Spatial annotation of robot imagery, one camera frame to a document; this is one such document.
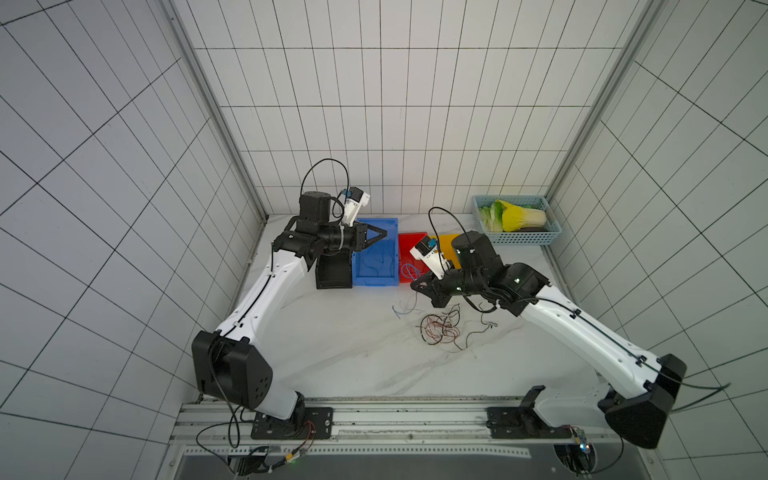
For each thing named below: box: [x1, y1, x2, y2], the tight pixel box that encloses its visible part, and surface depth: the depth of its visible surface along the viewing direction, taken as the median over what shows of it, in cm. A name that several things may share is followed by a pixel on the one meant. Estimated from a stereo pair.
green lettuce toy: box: [479, 201, 503, 232], surface depth 112 cm
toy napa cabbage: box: [496, 199, 547, 232], surface depth 112 cm
